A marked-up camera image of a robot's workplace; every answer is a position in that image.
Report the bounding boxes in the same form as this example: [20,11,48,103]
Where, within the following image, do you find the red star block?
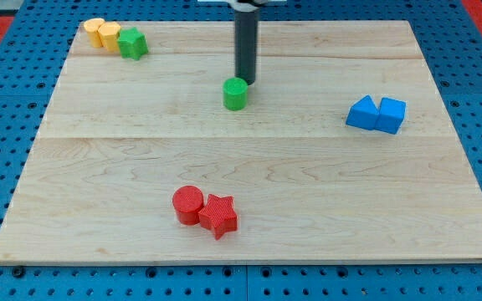
[198,194,238,240]

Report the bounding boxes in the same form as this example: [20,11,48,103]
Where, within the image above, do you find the blue triangle block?
[346,95,380,130]

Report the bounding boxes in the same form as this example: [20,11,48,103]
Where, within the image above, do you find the red cylinder block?
[172,186,204,226]

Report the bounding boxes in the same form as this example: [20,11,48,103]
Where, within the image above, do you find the light wooden board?
[0,21,482,266]

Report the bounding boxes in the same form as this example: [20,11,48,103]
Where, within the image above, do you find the blue cube block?
[375,98,407,135]

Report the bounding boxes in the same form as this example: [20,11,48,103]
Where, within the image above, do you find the yellow cylinder block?
[83,18,105,48]

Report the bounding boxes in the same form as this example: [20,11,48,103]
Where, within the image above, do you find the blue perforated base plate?
[0,1,482,300]

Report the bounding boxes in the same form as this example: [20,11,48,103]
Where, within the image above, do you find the green cylinder block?
[223,77,249,110]

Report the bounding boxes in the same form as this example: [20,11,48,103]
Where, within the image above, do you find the green star block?
[117,28,148,60]

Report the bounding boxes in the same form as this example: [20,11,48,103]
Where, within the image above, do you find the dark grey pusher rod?
[227,0,269,85]

